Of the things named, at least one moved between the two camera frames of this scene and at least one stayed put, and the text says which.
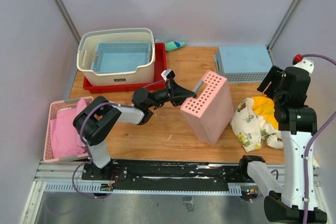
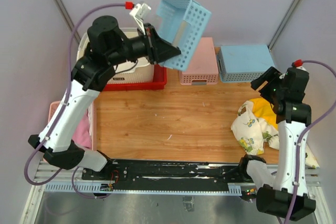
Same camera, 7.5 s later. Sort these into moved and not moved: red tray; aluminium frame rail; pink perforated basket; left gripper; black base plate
Moved: left gripper; pink perforated basket
Not moved: black base plate; aluminium frame rail; red tray
